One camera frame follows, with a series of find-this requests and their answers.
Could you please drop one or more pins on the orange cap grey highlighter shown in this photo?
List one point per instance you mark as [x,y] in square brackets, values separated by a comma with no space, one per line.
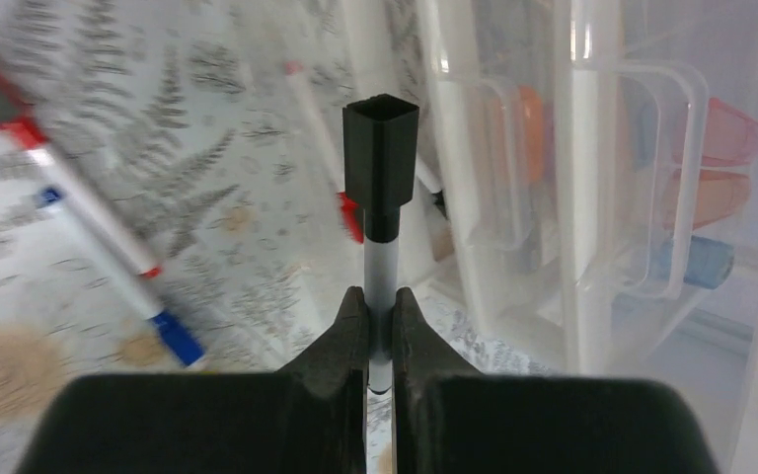
[534,124]

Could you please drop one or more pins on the floral patterned desk mat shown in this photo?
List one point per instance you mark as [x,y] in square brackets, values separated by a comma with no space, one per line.
[179,113]

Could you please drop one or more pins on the white plastic drawer unit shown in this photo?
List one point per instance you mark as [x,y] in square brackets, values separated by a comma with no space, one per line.
[562,269]

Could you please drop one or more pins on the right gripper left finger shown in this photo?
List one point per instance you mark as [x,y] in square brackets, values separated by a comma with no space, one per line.
[306,417]

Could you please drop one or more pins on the black cap white marker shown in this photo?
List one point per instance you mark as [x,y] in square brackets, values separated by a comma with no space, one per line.
[379,134]

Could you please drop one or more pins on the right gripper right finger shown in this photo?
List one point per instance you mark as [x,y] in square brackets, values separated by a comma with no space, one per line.
[450,417]

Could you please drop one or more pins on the pink highlighter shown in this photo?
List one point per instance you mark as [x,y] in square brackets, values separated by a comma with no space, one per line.
[731,136]

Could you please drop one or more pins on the blue cap whiteboard marker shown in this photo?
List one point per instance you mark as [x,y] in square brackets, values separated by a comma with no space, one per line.
[142,298]

